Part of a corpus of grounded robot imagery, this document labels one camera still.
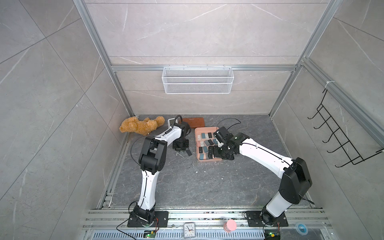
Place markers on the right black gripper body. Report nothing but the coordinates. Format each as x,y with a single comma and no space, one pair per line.
223,154

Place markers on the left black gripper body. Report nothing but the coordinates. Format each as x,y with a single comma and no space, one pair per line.
182,145

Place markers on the dark grey eraser pile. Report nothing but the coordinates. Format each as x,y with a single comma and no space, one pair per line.
188,152

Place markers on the pink storage tray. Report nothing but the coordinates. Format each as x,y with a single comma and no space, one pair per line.
210,156

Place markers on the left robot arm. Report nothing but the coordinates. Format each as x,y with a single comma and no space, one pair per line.
152,159

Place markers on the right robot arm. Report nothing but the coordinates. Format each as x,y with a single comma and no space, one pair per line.
294,173

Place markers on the white digital clock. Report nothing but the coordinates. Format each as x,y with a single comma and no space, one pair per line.
171,122

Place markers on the brown leather case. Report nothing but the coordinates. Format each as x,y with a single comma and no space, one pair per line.
196,122

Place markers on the brown teddy bear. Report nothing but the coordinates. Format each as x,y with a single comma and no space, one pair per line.
134,125

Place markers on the pink round cap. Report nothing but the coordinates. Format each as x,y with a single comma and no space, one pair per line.
230,226

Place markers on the small analog clock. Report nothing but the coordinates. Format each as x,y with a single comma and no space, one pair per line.
189,230

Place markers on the blue tape roll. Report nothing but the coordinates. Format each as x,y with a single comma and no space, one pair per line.
301,229

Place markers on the white wire mesh basket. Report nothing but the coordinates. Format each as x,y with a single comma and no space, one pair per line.
197,80

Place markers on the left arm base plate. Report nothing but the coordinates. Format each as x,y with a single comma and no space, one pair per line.
155,219

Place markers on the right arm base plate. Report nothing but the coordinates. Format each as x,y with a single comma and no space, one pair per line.
260,218

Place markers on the black wire hook rack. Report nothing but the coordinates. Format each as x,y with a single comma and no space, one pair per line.
354,157

